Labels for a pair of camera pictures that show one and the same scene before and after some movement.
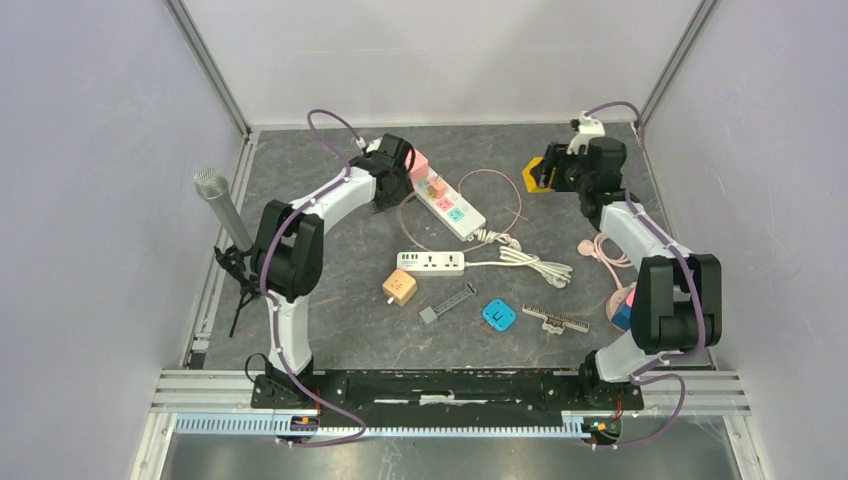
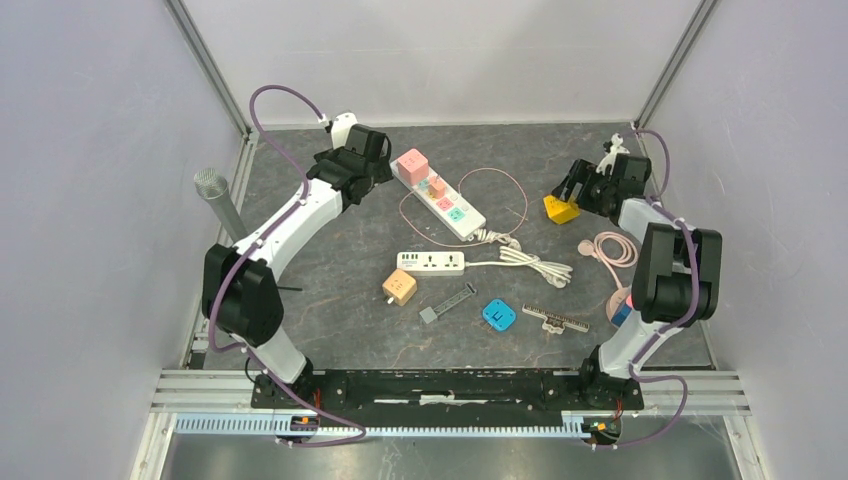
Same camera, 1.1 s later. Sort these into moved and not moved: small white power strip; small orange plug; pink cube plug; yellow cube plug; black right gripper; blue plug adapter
Moved: yellow cube plug; black right gripper
Not moved: blue plug adapter; small orange plug; small white power strip; pink cube plug
